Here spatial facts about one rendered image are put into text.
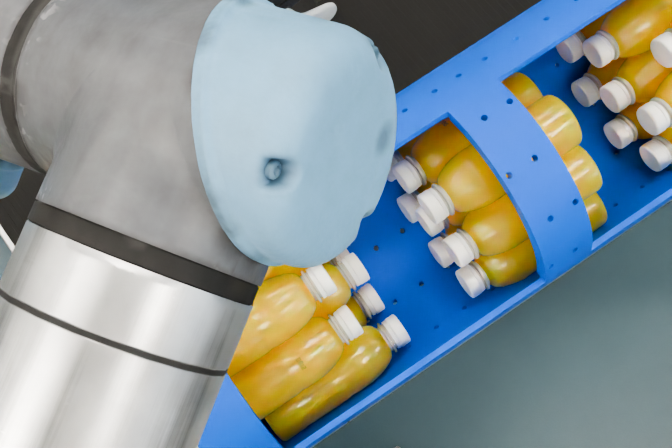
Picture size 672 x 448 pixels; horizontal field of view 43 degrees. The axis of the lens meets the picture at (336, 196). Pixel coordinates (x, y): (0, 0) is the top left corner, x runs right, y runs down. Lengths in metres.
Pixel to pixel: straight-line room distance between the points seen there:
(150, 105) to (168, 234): 0.04
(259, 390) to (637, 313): 1.38
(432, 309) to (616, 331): 1.11
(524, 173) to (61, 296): 0.70
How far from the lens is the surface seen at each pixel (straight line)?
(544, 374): 2.12
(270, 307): 0.91
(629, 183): 1.17
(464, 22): 2.16
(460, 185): 0.94
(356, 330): 0.97
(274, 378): 0.95
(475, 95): 0.93
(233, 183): 0.23
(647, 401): 2.17
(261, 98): 0.23
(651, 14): 1.10
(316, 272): 0.93
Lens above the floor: 2.08
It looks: 75 degrees down
